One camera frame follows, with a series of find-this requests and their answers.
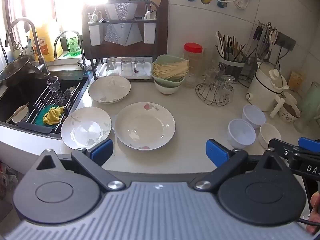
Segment black kitchen sink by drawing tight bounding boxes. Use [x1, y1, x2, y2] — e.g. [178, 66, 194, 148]
[0, 69, 90, 141]

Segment green cloth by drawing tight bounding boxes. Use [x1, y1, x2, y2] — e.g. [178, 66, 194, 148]
[34, 104, 66, 126]

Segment clear wine glass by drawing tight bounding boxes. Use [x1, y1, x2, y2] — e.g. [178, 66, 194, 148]
[47, 76, 61, 93]

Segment white plate pink flower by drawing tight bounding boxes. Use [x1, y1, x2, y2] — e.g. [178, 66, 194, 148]
[114, 102, 176, 151]

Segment plastic bags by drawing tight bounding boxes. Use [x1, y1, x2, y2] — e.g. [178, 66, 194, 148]
[0, 164, 18, 199]

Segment yellow oil bottle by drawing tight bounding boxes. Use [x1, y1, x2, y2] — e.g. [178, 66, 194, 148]
[29, 20, 63, 62]

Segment brown cutting board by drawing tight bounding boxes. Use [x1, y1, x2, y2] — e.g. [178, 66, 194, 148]
[82, 0, 169, 61]

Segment white bowl with chopsticks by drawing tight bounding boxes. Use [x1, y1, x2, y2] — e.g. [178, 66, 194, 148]
[12, 105, 30, 123]

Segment tall steel sink faucet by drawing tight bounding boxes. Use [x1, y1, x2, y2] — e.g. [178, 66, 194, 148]
[5, 17, 50, 78]

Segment wall rail with utensils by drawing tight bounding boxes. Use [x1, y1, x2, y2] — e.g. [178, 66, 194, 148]
[252, 21, 297, 60]

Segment yellow cloth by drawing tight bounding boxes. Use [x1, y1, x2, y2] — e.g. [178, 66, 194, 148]
[43, 106, 65, 126]

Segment white plastic bowl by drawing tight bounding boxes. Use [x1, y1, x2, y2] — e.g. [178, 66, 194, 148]
[227, 119, 256, 148]
[242, 104, 266, 130]

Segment steel pan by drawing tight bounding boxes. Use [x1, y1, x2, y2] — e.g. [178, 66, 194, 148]
[0, 56, 31, 87]

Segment clear drinking glass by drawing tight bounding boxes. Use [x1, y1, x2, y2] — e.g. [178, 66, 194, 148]
[105, 57, 117, 77]
[134, 57, 146, 76]
[120, 57, 133, 77]

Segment small steel faucet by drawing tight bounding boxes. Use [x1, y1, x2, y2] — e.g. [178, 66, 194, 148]
[54, 30, 88, 73]

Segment clear jar red lid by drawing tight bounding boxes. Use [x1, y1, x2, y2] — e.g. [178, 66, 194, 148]
[183, 42, 204, 88]

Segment white plate grey leaves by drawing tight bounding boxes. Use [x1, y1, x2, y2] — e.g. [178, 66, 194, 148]
[88, 76, 131, 104]
[61, 107, 112, 149]

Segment printed white mug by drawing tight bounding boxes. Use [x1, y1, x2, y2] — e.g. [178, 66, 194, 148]
[278, 97, 302, 123]

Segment small cream white bowl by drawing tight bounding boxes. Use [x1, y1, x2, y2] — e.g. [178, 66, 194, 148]
[258, 123, 282, 149]

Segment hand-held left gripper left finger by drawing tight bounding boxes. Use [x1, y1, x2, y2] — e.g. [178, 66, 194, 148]
[35, 139, 126, 192]

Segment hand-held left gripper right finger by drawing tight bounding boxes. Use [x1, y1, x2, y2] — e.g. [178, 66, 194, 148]
[194, 139, 287, 191]

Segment patterned steel cleaver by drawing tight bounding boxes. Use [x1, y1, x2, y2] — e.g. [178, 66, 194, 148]
[104, 2, 133, 43]

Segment steel wool scourer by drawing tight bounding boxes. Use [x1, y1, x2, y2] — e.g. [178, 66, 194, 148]
[54, 87, 75, 106]

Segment pale green pitcher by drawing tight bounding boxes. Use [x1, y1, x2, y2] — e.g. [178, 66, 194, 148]
[298, 81, 320, 121]

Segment bundle of chopsticks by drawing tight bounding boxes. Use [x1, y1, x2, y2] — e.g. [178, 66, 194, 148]
[215, 31, 248, 62]

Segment white ceramic bowl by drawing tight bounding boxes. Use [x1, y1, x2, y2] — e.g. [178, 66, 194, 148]
[154, 80, 182, 95]

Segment green colander basket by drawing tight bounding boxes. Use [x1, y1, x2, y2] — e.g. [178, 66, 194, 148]
[151, 54, 189, 84]

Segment person's right hand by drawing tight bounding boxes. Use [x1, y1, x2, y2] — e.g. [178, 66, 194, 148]
[308, 191, 320, 235]

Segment black dish rack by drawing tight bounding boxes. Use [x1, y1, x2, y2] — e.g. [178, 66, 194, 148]
[82, 0, 160, 83]

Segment wire cup rack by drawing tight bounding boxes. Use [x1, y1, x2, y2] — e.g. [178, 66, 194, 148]
[195, 79, 232, 106]

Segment white drip tray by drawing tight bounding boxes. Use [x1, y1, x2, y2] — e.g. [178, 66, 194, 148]
[96, 61, 153, 79]

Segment white electric pot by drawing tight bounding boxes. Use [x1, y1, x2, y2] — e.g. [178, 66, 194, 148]
[246, 61, 291, 118]

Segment plain steel cleaver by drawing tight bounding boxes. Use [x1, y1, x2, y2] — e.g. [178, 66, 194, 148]
[123, 2, 143, 47]

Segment white utensil cup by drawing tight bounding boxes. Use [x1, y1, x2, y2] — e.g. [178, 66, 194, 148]
[143, 19, 157, 44]
[89, 21, 102, 46]

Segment roll-up sink drain rack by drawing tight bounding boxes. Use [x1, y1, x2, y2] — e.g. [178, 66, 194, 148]
[17, 79, 83, 134]

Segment green detergent bottle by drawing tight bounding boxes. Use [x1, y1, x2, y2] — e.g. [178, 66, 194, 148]
[66, 31, 83, 57]

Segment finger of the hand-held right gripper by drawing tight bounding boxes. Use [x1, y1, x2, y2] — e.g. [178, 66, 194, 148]
[268, 138, 303, 162]
[298, 137, 320, 153]

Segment cluster of clear glass cups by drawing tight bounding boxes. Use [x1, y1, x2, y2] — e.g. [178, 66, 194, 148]
[203, 51, 227, 82]

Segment dried noodles bundle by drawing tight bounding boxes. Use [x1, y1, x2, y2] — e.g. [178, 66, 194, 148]
[152, 59, 189, 82]

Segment clear patterned glass cup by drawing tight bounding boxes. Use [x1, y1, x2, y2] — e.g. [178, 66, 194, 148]
[220, 74, 236, 102]

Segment bowl with chopsticks in sink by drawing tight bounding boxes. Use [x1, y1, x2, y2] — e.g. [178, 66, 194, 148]
[5, 101, 31, 123]

